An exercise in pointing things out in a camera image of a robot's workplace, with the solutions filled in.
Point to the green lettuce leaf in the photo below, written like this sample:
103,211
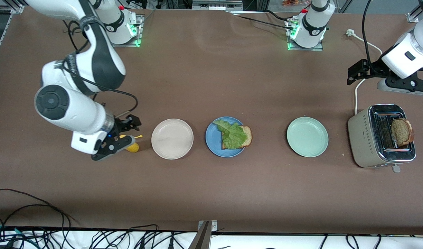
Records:
232,136

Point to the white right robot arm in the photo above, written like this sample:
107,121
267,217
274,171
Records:
69,107

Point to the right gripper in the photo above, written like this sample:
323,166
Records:
122,125

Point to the beige chrome two-slot toaster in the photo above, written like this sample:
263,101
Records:
362,138

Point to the yellow squeeze bottle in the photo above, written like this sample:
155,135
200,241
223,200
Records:
132,148

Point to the orange snack packet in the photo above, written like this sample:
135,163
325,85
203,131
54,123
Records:
294,2

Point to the brown bread slice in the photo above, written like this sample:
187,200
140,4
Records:
247,135
402,132

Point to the aluminium corner bracket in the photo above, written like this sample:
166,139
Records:
412,18

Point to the aluminium frame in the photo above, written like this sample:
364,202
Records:
216,5

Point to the aluminium extrusion camera post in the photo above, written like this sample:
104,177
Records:
203,238

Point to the beige plate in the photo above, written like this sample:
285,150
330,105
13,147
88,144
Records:
172,139

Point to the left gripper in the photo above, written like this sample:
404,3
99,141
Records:
374,68

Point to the light green plate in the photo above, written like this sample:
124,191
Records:
307,137

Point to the blue plate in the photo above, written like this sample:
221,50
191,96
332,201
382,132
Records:
213,145

